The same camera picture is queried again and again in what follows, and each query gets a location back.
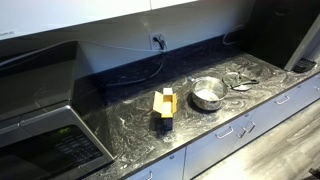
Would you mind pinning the blue pasta box yellow flaps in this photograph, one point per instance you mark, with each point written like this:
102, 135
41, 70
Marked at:
165, 105

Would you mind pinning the metal spoon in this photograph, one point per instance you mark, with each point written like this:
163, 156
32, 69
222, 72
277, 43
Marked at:
232, 77

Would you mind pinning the grey base cabinet drawers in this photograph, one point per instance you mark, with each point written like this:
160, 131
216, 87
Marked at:
206, 153

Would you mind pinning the silver black microwave oven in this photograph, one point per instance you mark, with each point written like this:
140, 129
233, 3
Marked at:
40, 100

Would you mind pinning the black keypad device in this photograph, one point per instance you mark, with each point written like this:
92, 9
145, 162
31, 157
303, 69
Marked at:
304, 65

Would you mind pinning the white wall power outlet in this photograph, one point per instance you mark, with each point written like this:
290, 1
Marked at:
156, 43

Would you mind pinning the white upper wall cabinet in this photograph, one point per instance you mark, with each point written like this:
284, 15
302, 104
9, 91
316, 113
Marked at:
66, 13

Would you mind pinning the silver metal post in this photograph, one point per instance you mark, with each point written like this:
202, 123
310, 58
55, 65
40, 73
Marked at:
301, 46

